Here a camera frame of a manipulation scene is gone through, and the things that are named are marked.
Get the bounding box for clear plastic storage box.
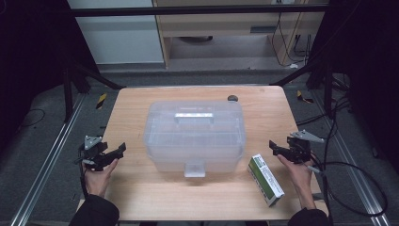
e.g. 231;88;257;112
144;139;247;174

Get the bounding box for black looped gripper cable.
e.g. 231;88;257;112
307;161;389;218

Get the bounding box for black floor cables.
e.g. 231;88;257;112
295;93;353;127

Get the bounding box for person's right hand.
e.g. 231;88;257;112
276;153;316;202

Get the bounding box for clear plastic storage bin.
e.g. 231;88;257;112
143;100;247;179

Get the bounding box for black curtain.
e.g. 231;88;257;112
309;0;399;175
0;0;99;152

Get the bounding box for black metal stand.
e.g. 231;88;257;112
268;57;335;121
61;58;127;124

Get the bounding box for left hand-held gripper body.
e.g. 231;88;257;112
74;135;115;172

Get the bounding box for white cabinet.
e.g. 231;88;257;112
66;0;166;66

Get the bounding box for black horizontal frame bar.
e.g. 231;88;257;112
70;4;329;18

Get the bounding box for thin black floor cable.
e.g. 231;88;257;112
19;107;47;128

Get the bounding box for wooden cabinet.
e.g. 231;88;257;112
152;0;329;69

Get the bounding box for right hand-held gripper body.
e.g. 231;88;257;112
286;129;326;165

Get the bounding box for person's left hand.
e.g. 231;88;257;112
81;157;120;199

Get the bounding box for yellow and black tape strip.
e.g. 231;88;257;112
295;89;315;105
95;91;108;110

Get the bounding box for green and white carton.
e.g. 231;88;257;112
246;153;286;208

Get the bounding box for aluminium floor rail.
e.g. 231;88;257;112
9;93;87;226
310;89;392;226

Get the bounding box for hanging black cables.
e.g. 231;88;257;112
270;11;312;69

